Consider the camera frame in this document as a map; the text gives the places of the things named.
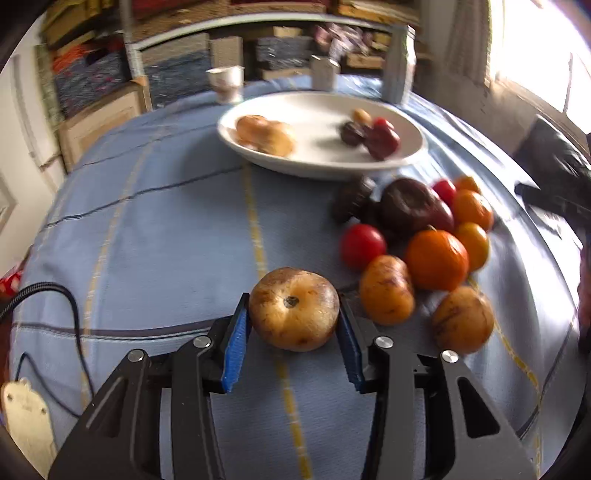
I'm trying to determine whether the stack of wooden boxes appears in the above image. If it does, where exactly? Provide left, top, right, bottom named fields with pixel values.
left=39, top=0, right=123, bottom=49

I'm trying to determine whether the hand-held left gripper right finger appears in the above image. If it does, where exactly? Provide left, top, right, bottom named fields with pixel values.
left=337, top=295, right=539, bottom=480

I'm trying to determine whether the ribbed cardboard box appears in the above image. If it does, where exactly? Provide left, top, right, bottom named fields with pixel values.
left=210, top=36, right=244, bottom=70

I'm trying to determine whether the stack of blue patterned boxes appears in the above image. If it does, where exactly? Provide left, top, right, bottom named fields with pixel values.
left=51, top=44, right=132, bottom=116
left=256, top=34, right=315, bottom=70
left=139, top=34, right=211, bottom=109

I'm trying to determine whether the white drink can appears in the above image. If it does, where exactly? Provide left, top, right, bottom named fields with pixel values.
left=309, top=54, right=341, bottom=92

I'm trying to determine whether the black braided cable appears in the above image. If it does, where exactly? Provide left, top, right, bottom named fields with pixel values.
left=0, top=284, right=95, bottom=393

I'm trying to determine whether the white paper cup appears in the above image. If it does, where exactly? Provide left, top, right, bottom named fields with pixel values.
left=205, top=65, right=245, bottom=104

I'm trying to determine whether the wooden picture frame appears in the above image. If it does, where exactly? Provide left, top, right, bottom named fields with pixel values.
left=58, top=85, right=153, bottom=171

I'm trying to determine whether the orange mandarin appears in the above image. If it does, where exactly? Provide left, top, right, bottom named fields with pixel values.
left=450, top=189, right=495, bottom=232
left=405, top=226, right=470, bottom=292

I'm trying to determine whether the black stool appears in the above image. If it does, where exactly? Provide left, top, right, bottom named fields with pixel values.
left=512, top=115, right=591, bottom=204

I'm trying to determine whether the pink crumpled cloth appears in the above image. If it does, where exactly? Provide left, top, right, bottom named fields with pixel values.
left=314, top=23, right=375, bottom=58

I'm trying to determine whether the smooth purple passion fruit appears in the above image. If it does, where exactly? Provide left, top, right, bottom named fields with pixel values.
left=431, top=198, right=456, bottom=234
left=363, top=124, right=402, bottom=161

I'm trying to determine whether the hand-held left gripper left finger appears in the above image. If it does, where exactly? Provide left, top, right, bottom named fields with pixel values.
left=48, top=293, right=252, bottom=480

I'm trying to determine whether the stack of woven straw boxes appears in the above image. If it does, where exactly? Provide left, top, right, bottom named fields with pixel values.
left=124, top=9, right=333, bottom=44

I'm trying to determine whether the white metal shelf rack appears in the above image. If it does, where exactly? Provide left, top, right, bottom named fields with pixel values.
left=117, top=0, right=421, bottom=109

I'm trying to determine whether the bright window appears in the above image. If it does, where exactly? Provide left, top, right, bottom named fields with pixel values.
left=487, top=0, right=591, bottom=134

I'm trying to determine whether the green marbled plank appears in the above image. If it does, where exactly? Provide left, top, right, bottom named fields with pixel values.
left=34, top=44, right=63, bottom=130

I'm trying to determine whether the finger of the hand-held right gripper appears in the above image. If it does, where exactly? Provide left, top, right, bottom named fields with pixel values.
left=515, top=182, right=591, bottom=236

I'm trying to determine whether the red patterned cloth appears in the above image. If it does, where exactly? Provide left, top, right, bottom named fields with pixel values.
left=0, top=270, right=24, bottom=301

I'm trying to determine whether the white plate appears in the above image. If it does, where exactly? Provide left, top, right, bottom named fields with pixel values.
left=217, top=91, right=428, bottom=181

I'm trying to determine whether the blue striped tablecloth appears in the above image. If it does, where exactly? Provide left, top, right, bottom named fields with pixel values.
left=9, top=74, right=583, bottom=480

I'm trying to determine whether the wrinkled dark passion fruit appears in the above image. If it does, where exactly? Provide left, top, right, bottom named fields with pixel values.
left=340, top=121, right=370, bottom=147
left=379, top=178, right=446, bottom=236
left=330, top=175, right=378, bottom=224

